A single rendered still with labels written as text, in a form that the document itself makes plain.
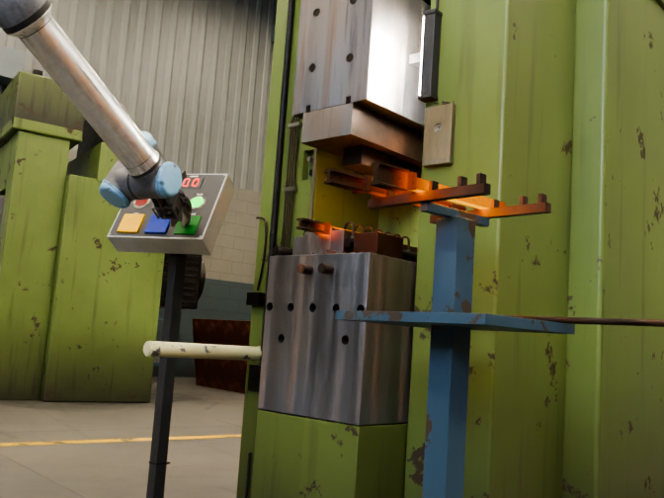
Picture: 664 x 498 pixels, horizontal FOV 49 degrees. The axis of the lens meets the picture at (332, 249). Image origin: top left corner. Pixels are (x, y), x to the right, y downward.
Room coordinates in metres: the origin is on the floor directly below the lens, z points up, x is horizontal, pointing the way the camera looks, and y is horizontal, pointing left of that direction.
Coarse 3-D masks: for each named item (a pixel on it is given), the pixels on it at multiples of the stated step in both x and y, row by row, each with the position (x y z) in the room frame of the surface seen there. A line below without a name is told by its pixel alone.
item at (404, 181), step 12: (384, 168) 1.39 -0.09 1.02; (396, 168) 1.40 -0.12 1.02; (384, 180) 1.39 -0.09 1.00; (396, 180) 1.41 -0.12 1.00; (408, 180) 1.42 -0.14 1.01; (420, 180) 1.44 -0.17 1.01; (396, 192) 1.44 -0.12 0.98; (468, 204) 1.56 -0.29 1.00; (480, 204) 1.57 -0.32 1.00; (504, 204) 1.62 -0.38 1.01
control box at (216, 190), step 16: (192, 176) 2.37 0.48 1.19; (208, 176) 2.35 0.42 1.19; (224, 176) 2.34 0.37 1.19; (192, 192) 2.33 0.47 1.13; (208, 192) 2.31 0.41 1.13; (224, 192) 2.33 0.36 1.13; (128, 208) 2.35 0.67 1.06; (144, 208) 2.34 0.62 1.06; (192, 208) 2.29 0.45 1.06; (208, 208) 2.27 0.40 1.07; (224, 208) 2.34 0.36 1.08; (144, 224) 2.30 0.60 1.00; (176, 224) 2.27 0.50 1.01; (208, 224) 2.24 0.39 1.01; (112, 240) 2.32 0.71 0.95; (128, 240) 2.30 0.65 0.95; (144, 240) 2.28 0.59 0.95; (160, 240) 2.26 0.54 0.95; (176, 240) 2.24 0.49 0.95; (192, 240) 2.23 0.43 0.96; (208, 240) 2.25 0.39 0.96
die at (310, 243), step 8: (312, 232) 2.11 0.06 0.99; (336, 232) 2.05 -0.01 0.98; (344, 232) 2.03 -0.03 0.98; (296, 240) 2.15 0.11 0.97; (304, 240) 2.13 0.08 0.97; (312, 240) 2.11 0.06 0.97; (320, 240) 2.09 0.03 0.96; (328, 240) 2.07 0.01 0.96; (336, 240) 2.05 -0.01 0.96; (344, 240) 2.03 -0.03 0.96; (296, 248) 2.15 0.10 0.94; (304, 248) 2.13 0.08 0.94; (312, 248) 2.11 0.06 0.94; (320, 248) 2.09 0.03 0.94; (328, 248) 2.07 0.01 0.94; (336, 248) 2.05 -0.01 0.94; (344, 248) 2.03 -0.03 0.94; (416, 248) 2.29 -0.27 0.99
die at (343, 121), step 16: (320, 112) 2.11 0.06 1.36; (336, 112) 2.07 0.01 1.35; (352, 112) 2.03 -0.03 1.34; (368, 112) 2.08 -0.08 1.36; (304, 128) 2.15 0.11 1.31; (320, 128) 2.11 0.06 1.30; (336, 128) 2.07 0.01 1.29; (352, 128) 2.03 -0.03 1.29; (368, 128) 2.08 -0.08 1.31; (384, 128) 2.14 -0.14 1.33; (400, 128) 2.20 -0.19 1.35; (320, 144) 2.16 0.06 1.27; (336, 144) 2.15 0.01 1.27; (352, 144) 2.14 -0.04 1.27; (368, 144) 2.13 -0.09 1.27; (384, 144) 2.15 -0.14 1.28; (400, 144) 2.21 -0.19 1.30; (416, 144) 2.27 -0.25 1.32; (416, 160) 2.27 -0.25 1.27
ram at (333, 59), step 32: (320, 0) 2.14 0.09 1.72; (352, 0) 2.05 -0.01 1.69; (384, 0) 2.04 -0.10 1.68; (416, 0) 2.15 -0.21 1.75; (320, 32) 2.13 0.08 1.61; (352, 32) 2.04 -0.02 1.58; (384, 32) 2.04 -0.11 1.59; (416, 32) 2.16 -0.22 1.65; (320, 64) 2.12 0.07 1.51; (352, 64) 2.04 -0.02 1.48; (384, 64) 2.05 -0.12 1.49; (416, 64) 2.14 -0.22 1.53; (320, 96) 2.12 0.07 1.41; (352, 96) 2.03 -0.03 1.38; (384, 96) 2.06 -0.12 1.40; (416, 96) 2.17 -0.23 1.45; (416, 128) 2.24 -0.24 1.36
